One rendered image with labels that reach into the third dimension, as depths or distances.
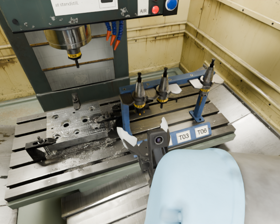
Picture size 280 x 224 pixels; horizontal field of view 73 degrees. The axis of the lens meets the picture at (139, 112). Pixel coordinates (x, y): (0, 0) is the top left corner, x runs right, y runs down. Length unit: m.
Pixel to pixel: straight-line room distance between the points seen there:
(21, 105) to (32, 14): 1.49
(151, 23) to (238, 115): 1.03
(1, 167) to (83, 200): 0.60
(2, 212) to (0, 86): 1.04
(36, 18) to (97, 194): 0.83
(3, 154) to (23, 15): 1.12
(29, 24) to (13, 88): 1.43
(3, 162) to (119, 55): 1.02
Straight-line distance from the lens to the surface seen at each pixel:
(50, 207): 1.27
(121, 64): 1.44
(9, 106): 2.02
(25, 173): 1.08
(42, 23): 0.56
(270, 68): 1.30
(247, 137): 1.35
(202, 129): 1.08
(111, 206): 1.06
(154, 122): 1.11
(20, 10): 0.55
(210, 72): 0.89
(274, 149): 1.33
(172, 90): 0.84
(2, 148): 1.56
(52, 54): 1.30
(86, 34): 0.73
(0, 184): 1.41
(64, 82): 1.41
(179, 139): 1.02
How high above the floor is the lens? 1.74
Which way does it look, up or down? 46 degrees down
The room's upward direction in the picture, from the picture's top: straight up
